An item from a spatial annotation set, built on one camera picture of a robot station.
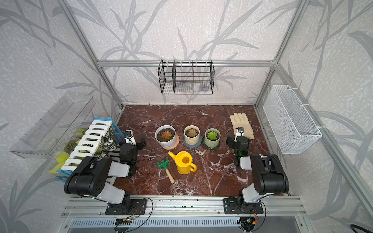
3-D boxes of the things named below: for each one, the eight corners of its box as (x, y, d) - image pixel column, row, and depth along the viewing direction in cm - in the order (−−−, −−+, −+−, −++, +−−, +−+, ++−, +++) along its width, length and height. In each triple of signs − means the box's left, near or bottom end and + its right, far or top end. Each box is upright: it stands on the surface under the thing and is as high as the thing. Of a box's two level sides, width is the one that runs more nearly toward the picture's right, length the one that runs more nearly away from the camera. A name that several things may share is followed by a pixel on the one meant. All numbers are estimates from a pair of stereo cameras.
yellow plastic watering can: (169, 174, 86) (166, 167, 77) (171, 159, 92) (168, 151, 83) (196, 174, 86) (196, 167, 77) (196, 159, 92) (196, 151, 83)
